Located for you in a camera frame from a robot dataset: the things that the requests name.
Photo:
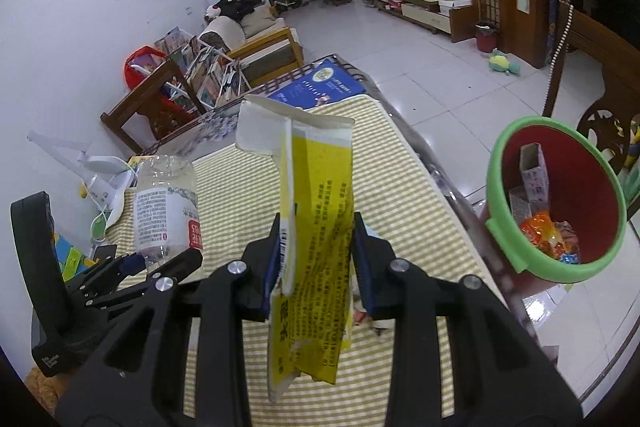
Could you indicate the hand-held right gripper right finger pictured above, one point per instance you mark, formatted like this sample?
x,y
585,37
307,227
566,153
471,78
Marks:
x,y
361,267

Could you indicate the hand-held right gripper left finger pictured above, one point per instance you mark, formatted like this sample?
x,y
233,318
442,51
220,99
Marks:
x,y
272,252

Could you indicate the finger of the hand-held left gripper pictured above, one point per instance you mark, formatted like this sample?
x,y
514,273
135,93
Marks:
x,y
175,262
132,263

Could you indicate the clear plastic bottle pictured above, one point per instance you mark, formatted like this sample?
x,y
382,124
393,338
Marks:
x,y
165,207

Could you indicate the yellow paper carton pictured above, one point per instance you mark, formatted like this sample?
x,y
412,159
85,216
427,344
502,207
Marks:
x,y
320,207

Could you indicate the red bin with green rim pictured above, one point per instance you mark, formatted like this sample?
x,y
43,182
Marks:
x,y
590,187

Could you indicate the white desk lamp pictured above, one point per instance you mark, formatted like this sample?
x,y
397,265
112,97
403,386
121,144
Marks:
x,y
107,187

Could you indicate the yellow striped mat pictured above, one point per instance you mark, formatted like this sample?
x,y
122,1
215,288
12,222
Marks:
x,y
400,167

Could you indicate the blue book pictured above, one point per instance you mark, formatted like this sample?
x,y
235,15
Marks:
x,y
320,84

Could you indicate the magazine rack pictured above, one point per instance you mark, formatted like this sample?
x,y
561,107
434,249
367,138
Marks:
x,y
205,72

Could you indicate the small patterned carton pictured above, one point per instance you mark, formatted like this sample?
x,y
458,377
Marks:
x,y
535,177

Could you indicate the red bag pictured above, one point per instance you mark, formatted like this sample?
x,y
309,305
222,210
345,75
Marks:
x,y
137,67

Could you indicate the beige sofa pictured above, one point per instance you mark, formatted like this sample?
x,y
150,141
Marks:
x,y
225,32

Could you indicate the green plush toy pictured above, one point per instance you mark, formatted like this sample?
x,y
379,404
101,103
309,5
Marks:
x,y
502,63

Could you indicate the black clothes pile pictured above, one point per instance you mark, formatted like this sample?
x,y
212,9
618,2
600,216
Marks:
x,y
240,4

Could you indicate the small red waste bin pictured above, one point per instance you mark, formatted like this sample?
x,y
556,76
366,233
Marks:
x,y
486,39

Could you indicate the television cabinet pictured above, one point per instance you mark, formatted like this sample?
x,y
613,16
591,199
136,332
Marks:
x,y
425,14

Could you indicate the carved wooden chair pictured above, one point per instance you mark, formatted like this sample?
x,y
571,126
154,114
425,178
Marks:
x,y
590,37

